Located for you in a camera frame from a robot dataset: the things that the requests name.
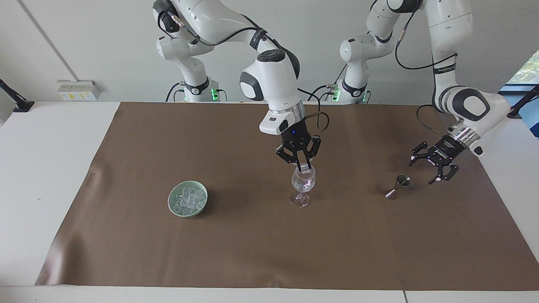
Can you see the metal jigger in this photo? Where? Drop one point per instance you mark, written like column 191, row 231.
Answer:
column 398, row 187

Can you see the clear wine glass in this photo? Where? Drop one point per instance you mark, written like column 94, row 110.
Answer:
column 303, row 185

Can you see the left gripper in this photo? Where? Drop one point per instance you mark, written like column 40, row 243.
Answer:
column 447, row 150

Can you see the black stand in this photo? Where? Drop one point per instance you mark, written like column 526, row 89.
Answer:
column 17, row 101
column 522, row 103

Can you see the window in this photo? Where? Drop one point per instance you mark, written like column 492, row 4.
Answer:
column 526, row 69

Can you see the green ceramic bowl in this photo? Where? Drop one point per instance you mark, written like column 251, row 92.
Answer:
column 173, row 206

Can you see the clear ice cube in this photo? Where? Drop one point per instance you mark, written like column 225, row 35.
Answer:
column 184, row 205
column 196, row 204
column 305, row 169
column 195, row 194
column 184, row 195

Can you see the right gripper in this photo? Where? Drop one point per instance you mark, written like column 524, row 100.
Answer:
column 297, row 136

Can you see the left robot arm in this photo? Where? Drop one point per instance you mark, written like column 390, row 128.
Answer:
column 446, row 25

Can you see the white wall socket box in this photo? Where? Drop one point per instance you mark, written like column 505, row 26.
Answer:
column 78, row 89

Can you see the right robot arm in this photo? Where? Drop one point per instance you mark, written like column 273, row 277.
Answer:
column 278, row 80

